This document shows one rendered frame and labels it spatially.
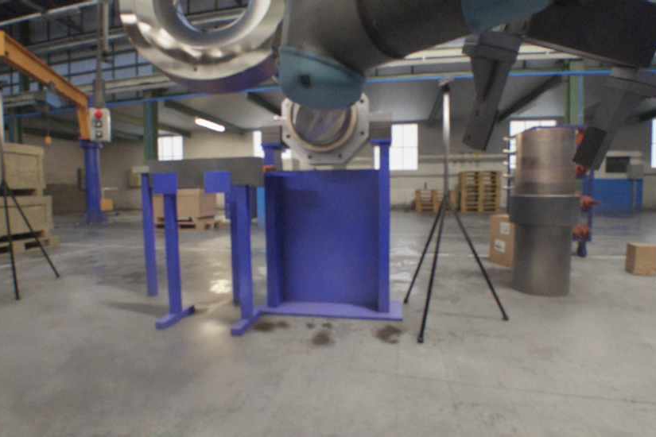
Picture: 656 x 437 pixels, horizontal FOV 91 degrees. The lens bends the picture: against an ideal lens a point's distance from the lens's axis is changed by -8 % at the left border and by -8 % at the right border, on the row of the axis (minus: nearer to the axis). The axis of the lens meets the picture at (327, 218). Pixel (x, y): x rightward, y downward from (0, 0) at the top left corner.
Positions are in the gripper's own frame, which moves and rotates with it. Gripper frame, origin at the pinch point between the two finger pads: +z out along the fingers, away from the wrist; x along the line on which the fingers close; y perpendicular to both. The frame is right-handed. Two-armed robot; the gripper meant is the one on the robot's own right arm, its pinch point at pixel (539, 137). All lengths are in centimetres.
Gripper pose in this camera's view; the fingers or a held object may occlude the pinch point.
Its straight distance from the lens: 40.6
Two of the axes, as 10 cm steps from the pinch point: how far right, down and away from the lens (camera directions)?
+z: -1.5, 8.8, 4.5
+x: 9.9, 1.1, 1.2
